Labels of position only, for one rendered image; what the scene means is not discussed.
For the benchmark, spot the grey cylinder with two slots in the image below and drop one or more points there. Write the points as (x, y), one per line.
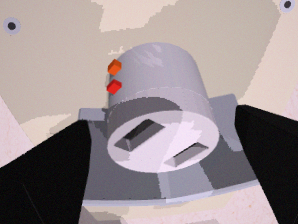
(159, 114)

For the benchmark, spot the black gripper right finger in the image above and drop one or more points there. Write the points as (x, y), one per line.
(270, 143)

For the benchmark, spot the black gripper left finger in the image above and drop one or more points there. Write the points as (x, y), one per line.
(46, 185)

